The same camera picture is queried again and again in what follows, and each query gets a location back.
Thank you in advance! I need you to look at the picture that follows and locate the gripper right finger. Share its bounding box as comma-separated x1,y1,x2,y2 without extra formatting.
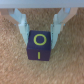
50,7,76,42

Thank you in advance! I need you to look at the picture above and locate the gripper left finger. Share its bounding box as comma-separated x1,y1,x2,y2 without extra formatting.
8,7,31,45

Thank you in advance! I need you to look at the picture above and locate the purple block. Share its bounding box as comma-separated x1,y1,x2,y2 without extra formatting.
25,30,54,62

